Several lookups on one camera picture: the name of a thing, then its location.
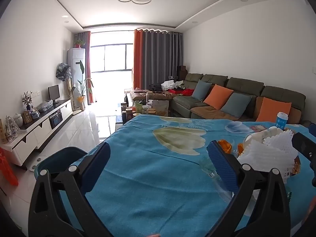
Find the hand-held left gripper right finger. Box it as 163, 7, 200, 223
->
207, 140, 290, 237

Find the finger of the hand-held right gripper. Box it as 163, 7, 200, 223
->
291, 132, 316, 187

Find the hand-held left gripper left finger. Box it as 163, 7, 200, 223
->
28, 142, 111, 237

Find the gold foil wrapper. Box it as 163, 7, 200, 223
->
292, 157, 302, 176

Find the long orange peel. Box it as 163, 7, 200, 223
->
218, 140, 233, 154

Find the teal plastic trash bin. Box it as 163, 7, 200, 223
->
34, 146, 92, 181

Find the white lace basket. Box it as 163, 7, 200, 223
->
238, 128, 300, 184

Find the blue paper cup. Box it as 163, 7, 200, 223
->
276, 112, 289, 130

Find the orange sofa pillow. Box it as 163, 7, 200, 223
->
255, 97, 292, 123
204, 84, 234, 110

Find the black white coffee table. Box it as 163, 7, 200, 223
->
116, 91, 174, 126

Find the white bathroom scale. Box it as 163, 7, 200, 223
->
30, 157, 43, 172

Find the blue floral blanket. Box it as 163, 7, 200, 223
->
58, 115, 316, 237

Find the blue sofa pillow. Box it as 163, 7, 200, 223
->
220, 92, 252, 118
191, 79, 212, 102

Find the white black tv cabinet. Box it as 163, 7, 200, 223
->
0, 99, 73, 171

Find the green corner sofa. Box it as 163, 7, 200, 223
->
171, 73, 307, 125

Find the cluster of food jars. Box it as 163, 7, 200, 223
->
121, 98, 171, 117

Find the clear plastic bag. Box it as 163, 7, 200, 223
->
36, 99, 54, 112

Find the tall leafy floor plant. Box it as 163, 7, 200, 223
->
73, 60, 94, 109

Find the black monitor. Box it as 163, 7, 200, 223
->
48, 85, 61, 105

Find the orange plastic bag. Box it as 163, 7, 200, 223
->
0, 148, 19, 187

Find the glass ship model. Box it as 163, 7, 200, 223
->
5, 116, 19, 143

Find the blue vase with branches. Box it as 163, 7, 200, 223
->
22, 91, 33, 111

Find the white clothes pile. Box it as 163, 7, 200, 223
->
162, 80, 185, 91

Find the cloth covered fan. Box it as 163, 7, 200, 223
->
55, 63, 72, 82

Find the narrow grey orange curtain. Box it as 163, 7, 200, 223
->
75, 31, 96, 104

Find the tall yellow vase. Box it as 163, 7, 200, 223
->
0, 118, 7, 144

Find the brown box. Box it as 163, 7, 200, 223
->
176, 65, 187, 80

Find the white standing air conditioner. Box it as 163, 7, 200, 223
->
67, 48, 86, 109

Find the large window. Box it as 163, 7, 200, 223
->
90, 43, 135, 73

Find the wide grey orange curtain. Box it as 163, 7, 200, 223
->
132, 28, 184, 91

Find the wooden picture frame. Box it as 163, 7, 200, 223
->
22, 110, 33, 124

